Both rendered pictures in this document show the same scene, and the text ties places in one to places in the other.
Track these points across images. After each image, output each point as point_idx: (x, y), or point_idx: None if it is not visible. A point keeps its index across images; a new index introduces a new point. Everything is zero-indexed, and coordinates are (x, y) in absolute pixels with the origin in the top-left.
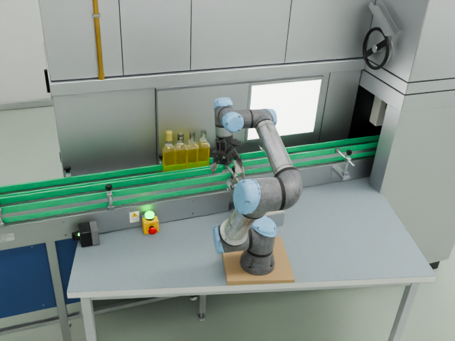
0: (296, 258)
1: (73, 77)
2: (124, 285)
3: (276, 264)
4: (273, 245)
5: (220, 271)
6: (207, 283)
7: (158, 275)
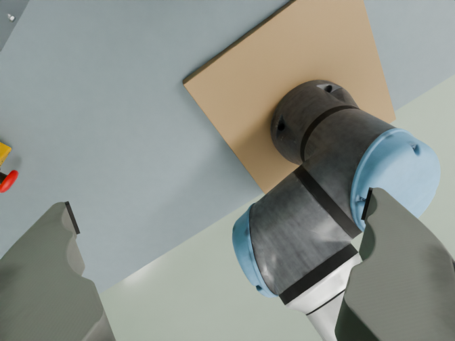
0: (393, 32)
1: None
2: (106, 279)
3: (353, 97)
4: (336, 27)
5: (237, 170)
6: (230, 207)
7: (138, 239)
